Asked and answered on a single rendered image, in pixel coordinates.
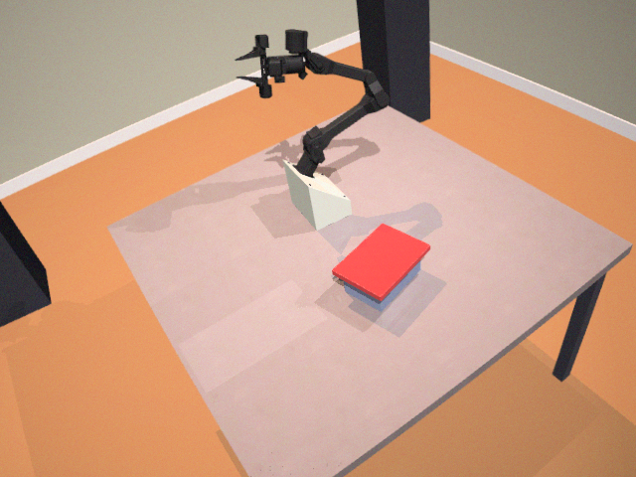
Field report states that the red box lid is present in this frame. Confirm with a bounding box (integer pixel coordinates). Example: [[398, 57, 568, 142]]
[[332, 224, 430, 301]]

